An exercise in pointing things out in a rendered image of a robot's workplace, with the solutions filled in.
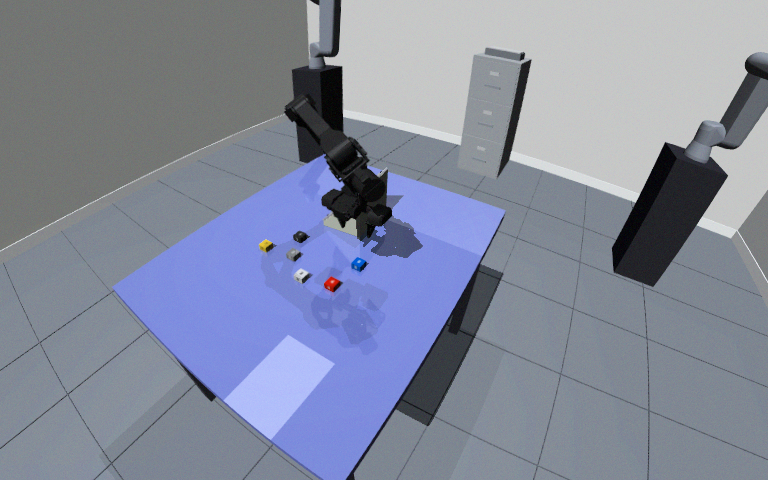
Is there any red block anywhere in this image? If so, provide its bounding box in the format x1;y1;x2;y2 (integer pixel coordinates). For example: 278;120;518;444
324;277;341;292

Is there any blue block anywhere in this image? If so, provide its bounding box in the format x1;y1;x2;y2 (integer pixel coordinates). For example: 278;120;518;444
351;257;366;272

